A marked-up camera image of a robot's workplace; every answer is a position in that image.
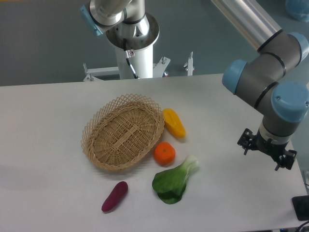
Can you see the white pedestal base frame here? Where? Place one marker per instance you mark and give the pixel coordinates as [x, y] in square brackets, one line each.
[159, 69]

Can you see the purple sweet potato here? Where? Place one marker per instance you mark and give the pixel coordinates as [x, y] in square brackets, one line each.
[115, 197]

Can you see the white bracket at right edge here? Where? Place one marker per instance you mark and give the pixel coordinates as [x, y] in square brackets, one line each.
[306, 179]

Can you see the orange tangerine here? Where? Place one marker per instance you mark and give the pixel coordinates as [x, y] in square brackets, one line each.
[164, 153]

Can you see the blue plastic bag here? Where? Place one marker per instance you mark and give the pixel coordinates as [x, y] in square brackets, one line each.
[298, 9]

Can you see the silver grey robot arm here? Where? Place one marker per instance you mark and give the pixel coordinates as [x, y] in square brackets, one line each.
[133, 33]

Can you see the yellow mango slice toy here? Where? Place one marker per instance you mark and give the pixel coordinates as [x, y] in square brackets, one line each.
[173, 123]

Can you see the black device at table edge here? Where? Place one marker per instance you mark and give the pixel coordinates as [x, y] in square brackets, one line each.
[301, 207]

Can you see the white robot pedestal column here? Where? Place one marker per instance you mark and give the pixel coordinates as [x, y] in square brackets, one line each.
[141, 59]

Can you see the woven wicker basket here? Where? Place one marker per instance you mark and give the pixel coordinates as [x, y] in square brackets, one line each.
[123, 132]

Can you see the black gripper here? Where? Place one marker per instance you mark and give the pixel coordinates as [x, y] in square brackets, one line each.
[284, 158]

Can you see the green bok choy vegetable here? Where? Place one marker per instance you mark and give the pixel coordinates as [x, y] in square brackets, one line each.
[170, 184]

